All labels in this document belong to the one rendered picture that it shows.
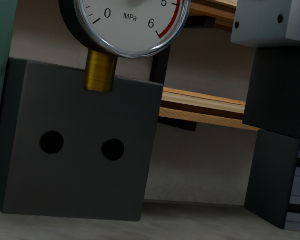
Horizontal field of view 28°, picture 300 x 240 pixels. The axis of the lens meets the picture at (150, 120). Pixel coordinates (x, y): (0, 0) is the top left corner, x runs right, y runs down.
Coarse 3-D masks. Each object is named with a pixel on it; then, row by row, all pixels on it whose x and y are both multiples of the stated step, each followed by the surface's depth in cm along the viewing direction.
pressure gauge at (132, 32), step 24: (72, 0) 28; (96, 0) 28; (120, 0) 29; (144, 0) 29; (168, 0) 30; (72, 24) 29; (96, 24) 28; (120, 24) 29; (144, 24) 30; (168, 24) 30; (96, 48) 30; (120, 48) 29; (144, 48) 30; (96, 72) 31
